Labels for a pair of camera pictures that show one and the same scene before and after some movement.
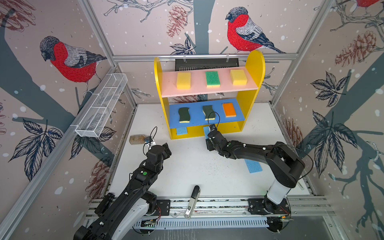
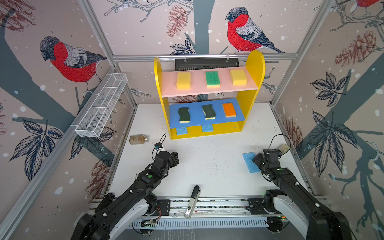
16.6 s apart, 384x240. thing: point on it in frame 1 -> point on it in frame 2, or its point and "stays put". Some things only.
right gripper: [208, 145] -> [257, 158]
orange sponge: [229, 110] stays put
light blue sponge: [181, 131] stays put
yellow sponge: [183, 80] stays put
